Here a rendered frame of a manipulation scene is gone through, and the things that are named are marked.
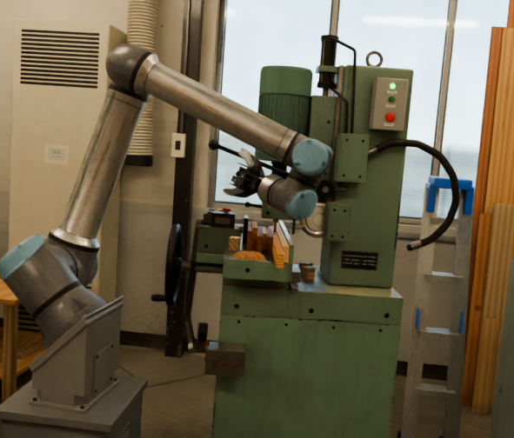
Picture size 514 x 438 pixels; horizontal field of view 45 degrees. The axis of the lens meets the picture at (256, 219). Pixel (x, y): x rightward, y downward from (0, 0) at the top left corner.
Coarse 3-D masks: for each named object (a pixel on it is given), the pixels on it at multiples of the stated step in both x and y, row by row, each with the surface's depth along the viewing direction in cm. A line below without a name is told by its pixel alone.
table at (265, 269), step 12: (228, 252) 198; (264, 252) 202; (228, 264) 187; (240, 264) 187; (252, 264) 187; (264, 264) 187; (288, 264) 187; (228, 276) 188; (240, 276) 188; (252, 276) 188; (264, 276) 188; (276, 276) 188; (288, 276) 188
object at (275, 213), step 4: (264, 204) 210; (264, 208) 210; (268, 208) 210; (272, 208) 210; (264, 212) 210; (268, 212) 210; (272, 212) 211; (276, 212) 211; (280, 212) 211; (264, 216) 211; (268, 216) 211; (272, 216) 211; (276, 216) 211; (280, 216) 211; (284, 216) 211; (288, 216) 211; (276, 220) 214; (292, 220) 211; (296, 220) 211
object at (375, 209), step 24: (360, 72) 198; (384, 72) 198; (408, 72) 198; (360, 96) 199; (408, 96) 199; (360, 120) 200; (408, 120) 200; (384, 168) 202; (336, 192) 203; (360, 192) 203; (384, 192) 203; (360, 216) 204; (384, 216) 204; (360, 240) 205; (384, 240) 205; (336, 264) 206; (384, 264) 206; (384, 288) 207
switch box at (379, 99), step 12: (384, 84) 193; (396, 84) 193; (408, 84) 193; (372, 96) 197; (384, 96) 193; (396, 96) 193; (372, 108) 196; (384, 108) 194; (396, 108) 194; (372, 120) 195; (384, 120) 194; (396, 120) 194
